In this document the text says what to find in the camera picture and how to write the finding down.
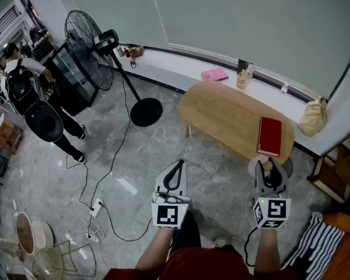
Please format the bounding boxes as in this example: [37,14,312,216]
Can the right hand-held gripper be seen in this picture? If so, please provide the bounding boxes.
[252,157,292,229]

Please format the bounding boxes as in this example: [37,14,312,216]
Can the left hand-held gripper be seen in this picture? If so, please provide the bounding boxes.
[150,159,192,230]

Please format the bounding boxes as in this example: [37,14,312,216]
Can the person's left forearm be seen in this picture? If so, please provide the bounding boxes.
[135,227,174,271]

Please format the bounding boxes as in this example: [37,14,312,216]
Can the person's right forearm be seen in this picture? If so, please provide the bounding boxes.
[254,227,282,274]

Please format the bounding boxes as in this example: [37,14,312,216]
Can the oval wooden table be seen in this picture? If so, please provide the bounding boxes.
[177,80,296,165]

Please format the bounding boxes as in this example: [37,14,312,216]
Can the red hardcover book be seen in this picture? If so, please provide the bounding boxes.
[256,116,282,158]

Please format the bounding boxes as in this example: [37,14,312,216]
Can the person's black trousers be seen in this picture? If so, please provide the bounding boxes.
[170,210,202,256]

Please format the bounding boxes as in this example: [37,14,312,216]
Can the wooden shelf unit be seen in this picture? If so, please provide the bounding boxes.
[307,132,350,204]

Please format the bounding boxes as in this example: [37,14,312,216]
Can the cream cloth bag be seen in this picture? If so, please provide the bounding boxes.
[297,96,329,138]

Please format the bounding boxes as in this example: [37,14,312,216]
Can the black standing fan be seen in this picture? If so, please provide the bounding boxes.
[64,9,163,127]

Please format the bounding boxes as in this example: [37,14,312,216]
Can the black white striped pillow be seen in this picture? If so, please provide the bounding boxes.
[281,213,345,280]

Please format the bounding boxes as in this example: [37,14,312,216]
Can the white square power strip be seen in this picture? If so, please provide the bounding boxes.
[89,197,104,218]

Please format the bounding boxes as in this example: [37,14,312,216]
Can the person's red shirt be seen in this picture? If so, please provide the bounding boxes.
[103,246,298,280]

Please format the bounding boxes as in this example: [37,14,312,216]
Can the yellow drink bottle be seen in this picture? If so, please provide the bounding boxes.
[236,69,249,90]

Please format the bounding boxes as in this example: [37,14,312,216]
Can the orange sofa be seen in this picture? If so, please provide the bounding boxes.
[322,213,350,280]

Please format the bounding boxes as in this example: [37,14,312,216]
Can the pink book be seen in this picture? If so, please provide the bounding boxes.
[200,67,229,82]

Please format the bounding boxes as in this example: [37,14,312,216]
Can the white window ledge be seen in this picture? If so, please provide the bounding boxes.
[116,43,350,157]

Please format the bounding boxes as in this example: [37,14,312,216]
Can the brown handbag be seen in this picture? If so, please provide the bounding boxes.
[129,45,146,69]

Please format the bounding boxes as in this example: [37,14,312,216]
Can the round white side table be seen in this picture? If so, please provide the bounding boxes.
[31,220,55,249]

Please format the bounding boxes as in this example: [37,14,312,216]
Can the black oval seat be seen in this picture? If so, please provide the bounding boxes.
[24,100,64,143]

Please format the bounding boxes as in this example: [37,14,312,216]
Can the black glass cabinet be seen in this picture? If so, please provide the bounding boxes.
[43,42,99,117]

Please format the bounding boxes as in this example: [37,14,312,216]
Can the round wood side table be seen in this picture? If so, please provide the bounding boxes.
[16,211,36,256]

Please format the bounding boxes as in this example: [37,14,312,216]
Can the small wooden stool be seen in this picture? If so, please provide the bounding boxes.
[0,120,24,154]

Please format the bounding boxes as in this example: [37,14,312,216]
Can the black fan power cable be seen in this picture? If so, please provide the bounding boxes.
[78,68,132,211]

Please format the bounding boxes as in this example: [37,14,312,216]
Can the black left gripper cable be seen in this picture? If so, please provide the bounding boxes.
[100,202,154,242]

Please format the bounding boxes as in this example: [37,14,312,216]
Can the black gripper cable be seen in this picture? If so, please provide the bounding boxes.
[244,227,259,267]
[100,202,154,242]

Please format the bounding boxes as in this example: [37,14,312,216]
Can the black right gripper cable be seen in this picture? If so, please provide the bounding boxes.
[244,227,259,267]

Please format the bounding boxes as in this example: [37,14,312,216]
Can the gold wire side table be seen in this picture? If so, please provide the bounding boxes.
[31,240,97,280]

